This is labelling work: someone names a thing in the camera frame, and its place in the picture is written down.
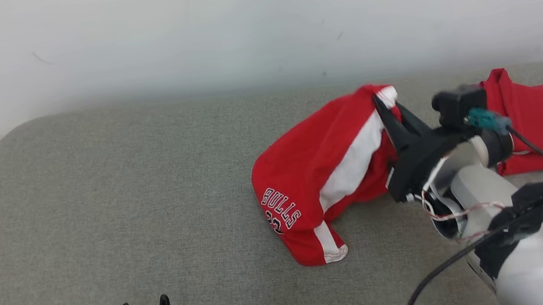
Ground black cable clamp strap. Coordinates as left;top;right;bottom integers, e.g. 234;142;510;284
466;181;543;281

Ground long black cable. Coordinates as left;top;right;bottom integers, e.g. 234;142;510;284
384;186;543;305

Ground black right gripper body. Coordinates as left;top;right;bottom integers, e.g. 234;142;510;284
380;122;482;205

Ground green cable connector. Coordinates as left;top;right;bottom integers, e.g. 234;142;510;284
464;104;514;141

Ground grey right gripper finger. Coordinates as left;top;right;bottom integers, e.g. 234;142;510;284
396;98;434;147
372;90;415;163

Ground red white Bulls shorts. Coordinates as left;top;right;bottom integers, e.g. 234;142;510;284
240;81;422;274

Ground thin red white wires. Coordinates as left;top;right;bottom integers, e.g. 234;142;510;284
419;178;509;249

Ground grey fabric sofa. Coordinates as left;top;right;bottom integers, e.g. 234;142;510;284
0;42;543;305

